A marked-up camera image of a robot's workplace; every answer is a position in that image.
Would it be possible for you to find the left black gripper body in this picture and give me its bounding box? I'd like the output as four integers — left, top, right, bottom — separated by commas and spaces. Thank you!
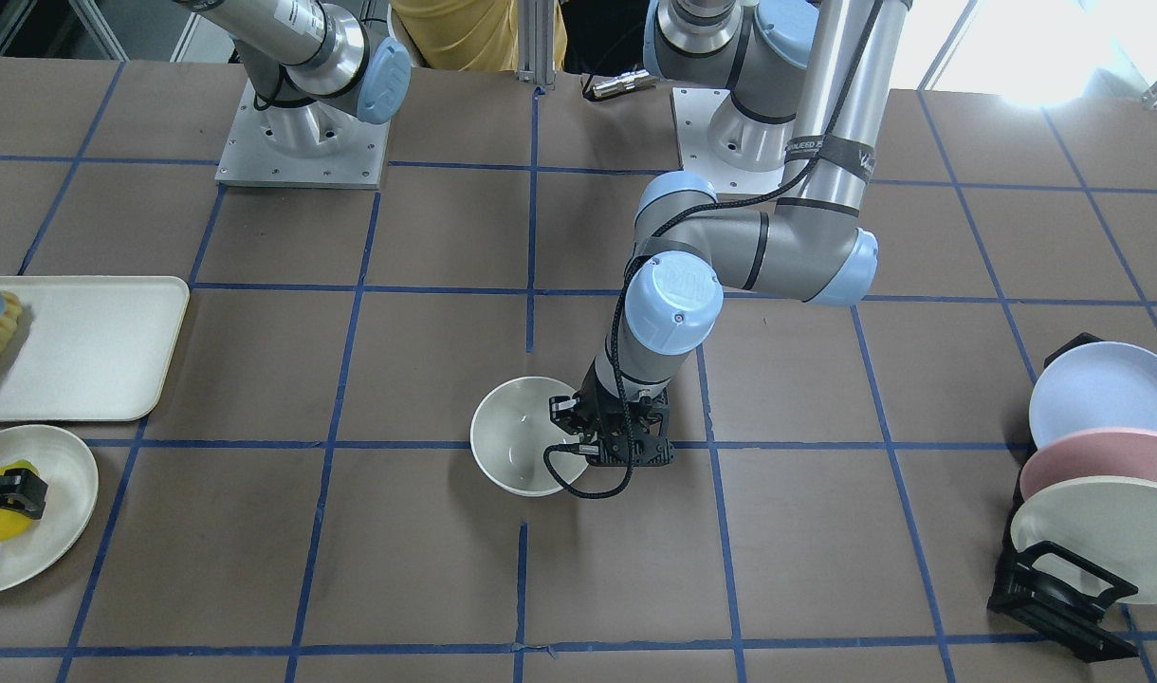
576, 368, 675, 468

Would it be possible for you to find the yellow lemon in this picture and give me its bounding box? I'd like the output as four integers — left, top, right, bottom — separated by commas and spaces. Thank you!
0, 460, 40, 548

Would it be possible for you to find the white bowl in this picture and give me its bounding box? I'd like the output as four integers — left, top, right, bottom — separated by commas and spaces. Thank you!
469, 377, 579, 497

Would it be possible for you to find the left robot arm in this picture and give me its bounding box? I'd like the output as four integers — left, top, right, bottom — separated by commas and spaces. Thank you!
543, 1, 911, 470

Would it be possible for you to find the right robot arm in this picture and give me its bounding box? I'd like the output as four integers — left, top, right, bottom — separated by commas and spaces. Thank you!
0, 1, 410, 520

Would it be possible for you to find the cream round plate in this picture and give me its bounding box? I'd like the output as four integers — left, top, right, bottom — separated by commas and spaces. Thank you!
0, 424, 100, 592

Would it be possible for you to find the white rectangular tray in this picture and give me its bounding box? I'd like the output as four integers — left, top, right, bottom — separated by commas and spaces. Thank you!
0, 276, 190, 423

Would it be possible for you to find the silver connector plug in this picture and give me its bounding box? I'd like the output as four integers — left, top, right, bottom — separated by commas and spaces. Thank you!
581, 68, 658, 102

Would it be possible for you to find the person in yellow shirt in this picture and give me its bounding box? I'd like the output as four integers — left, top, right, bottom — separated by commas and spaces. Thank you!
391, 1, 522, 73

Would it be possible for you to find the black dish rack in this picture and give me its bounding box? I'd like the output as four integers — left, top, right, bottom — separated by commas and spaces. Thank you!
986, 332, 1141, 663

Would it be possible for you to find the blue plate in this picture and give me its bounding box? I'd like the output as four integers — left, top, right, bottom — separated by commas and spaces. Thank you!
1029, 342, 1157, 447

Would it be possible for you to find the pink plate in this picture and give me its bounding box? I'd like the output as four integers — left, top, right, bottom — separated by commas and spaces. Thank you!
1018, 427, 1157, 500

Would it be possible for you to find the cream plate in rack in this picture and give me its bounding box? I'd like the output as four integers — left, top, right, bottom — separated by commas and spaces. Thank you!
1009, 476, 1157, 604

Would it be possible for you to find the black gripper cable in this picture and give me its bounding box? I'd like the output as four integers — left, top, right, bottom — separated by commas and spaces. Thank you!
541, 0, 885, 500

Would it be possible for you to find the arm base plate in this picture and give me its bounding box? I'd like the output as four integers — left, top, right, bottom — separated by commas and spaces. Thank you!
214, 83, 391, 191
672, 87, 794, 200

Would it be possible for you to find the aluminium frame post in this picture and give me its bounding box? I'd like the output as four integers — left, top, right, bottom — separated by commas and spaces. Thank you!
515, 0, 559, 91

